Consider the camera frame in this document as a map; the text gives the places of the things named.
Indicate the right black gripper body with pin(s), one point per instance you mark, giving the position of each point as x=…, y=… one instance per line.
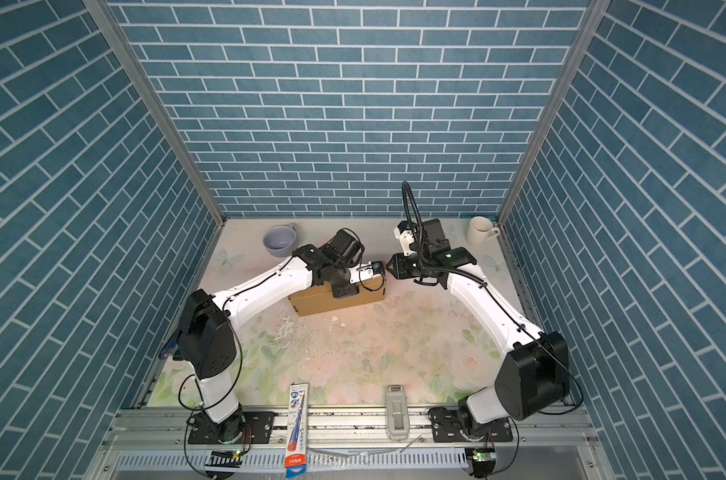
x=411, y=268

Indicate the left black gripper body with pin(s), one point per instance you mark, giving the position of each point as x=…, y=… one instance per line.
x=343, y=288

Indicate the brown cardboard box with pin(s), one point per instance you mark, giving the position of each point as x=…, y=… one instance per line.
x=319, y=299

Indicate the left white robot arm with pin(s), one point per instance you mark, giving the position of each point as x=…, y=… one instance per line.
x=207, y=337

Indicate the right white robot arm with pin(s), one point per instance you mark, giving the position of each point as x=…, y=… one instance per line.
x=534, y=373

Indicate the white ceramic mug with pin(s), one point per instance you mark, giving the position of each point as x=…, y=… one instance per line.
x=480, y=229

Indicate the grey white remote device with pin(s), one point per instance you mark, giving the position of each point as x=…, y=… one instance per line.
x=397, y=423

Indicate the blue stapler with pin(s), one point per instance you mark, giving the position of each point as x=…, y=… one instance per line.
x=169, y=349

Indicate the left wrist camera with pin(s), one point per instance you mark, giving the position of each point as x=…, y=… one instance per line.
x=366, y=271

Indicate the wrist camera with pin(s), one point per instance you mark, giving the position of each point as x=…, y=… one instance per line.
x=366, y=271
x=405, y=236

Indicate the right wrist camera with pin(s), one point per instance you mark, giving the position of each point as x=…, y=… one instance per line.
x=405, y=236

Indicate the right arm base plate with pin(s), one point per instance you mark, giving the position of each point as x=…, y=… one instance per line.
x=456, y=425

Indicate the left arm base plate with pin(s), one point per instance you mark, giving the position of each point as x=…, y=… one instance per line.
x=246, y=428

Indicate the aluminium front rail frame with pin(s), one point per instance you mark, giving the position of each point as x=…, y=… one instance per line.
x=352, y=442

